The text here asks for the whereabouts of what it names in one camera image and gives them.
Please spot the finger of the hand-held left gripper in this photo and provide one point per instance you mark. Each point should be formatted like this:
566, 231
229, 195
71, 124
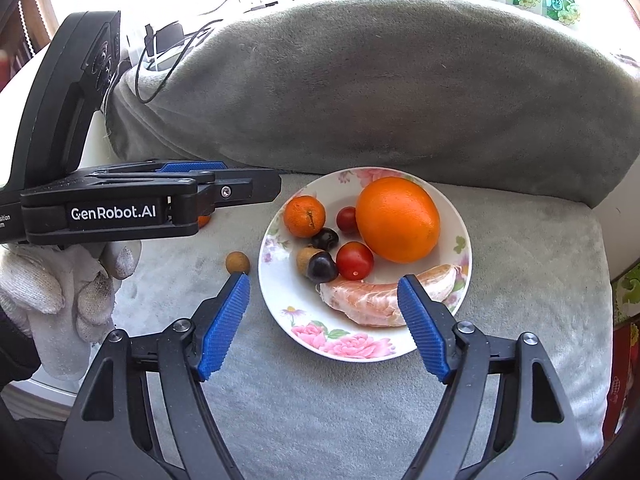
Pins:
240, 187
192, 166

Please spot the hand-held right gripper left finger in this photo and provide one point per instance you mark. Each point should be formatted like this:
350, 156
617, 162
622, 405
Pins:
225, 330

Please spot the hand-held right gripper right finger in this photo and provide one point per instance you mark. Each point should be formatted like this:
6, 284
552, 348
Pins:
425, 330

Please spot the peeled pomelo segment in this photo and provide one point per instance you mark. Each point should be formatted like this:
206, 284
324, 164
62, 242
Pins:
360, 305

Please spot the floral white plate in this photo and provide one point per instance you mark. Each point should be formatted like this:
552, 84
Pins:
300, 310

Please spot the person's left hand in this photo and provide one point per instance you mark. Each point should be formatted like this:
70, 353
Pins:
45, 290

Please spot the mandarin with stem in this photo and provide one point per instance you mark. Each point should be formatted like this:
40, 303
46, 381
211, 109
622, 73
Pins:
203, 221

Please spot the brown longan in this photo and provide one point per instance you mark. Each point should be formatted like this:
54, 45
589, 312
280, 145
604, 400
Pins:
302, 260
237, 262

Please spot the red cherry tomato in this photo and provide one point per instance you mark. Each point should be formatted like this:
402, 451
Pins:
354, 260
346, 220

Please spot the light grey plush mat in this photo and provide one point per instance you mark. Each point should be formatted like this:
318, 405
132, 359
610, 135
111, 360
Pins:
525, 285

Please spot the large orange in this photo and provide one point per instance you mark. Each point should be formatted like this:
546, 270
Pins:
397, 220

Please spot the black power adapter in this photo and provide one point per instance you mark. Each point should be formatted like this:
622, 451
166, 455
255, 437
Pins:
167, 37

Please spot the dark grey plush blanket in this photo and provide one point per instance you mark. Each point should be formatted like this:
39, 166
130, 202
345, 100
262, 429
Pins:
375, 85

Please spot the red box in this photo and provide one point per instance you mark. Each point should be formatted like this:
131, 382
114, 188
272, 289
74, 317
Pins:
622, 385

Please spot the green patterned box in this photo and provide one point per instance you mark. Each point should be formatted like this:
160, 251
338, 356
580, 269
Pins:
627, 295

